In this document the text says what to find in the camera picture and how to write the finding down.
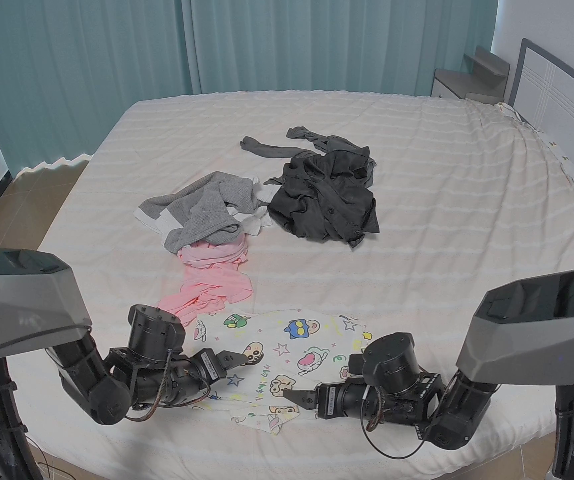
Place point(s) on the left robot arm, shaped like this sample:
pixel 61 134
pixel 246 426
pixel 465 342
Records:
pixel 17 308

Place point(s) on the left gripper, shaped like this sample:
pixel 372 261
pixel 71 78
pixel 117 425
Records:
pixel 187 383

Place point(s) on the blue-green curtain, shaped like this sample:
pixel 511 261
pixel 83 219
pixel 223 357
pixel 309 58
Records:
pixel 267 28

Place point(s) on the black shirt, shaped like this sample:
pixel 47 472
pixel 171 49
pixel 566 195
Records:
pixel 327 203

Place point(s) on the grey and white garment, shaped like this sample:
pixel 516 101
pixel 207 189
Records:
pixel 202 208

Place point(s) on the pink garment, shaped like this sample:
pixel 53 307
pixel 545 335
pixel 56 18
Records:
pixel 217 273

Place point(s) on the white printed pyjama top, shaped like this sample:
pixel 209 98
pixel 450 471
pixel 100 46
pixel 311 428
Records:
pixel 287 348

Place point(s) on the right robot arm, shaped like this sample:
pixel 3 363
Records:
pixel 541 328

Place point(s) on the dark grey garment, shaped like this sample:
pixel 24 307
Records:
pixel 277 150

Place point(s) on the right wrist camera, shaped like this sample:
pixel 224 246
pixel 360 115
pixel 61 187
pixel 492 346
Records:
pixel 354 365

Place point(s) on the grey bedside table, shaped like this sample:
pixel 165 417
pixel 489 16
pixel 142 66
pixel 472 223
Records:
pixel 461 83

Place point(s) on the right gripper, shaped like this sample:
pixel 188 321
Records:
pixel 349 400

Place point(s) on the bed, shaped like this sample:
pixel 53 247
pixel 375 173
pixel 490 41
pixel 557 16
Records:
pixel 416 218

